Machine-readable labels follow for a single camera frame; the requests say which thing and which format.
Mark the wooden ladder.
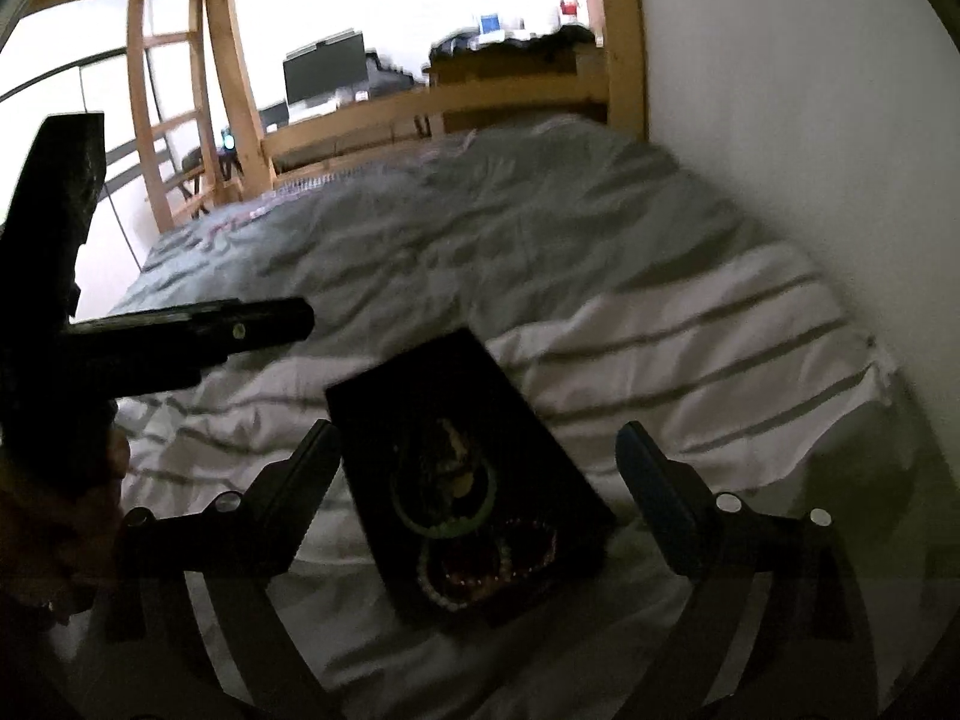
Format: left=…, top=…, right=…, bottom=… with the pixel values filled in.
left=125, top=0, right=226, bottom=234

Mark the black jewelry box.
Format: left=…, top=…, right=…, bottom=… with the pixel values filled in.
left=325, top=327, right=615, bottom=635

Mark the person's left hand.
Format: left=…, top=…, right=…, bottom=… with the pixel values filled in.
left=2, top=427, right=130, bottom=624

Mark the wooden desk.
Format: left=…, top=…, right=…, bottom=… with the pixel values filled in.
left=179, top=67, right=422, bottom=182

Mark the dark clothes pile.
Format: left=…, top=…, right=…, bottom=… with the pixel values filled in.
left=428, top=25, right=597, bottom=65

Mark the white sliding wardrobe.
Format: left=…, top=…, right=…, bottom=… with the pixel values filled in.
left=2, top=47, right=160, bottom=319

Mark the grey white striped duvet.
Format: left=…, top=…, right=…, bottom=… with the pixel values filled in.
left=52, top=112, right=960, bottom=720

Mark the blue box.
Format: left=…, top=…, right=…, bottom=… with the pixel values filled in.
left=480, top=15, right=501, bottom=34

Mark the wooden loft bed frame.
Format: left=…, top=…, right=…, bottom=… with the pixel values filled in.
left=8, top=0, right=649, bottom=206

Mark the black computer monitor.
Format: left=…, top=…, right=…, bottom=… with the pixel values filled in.
left=281, top=31, right=370, bottom=104

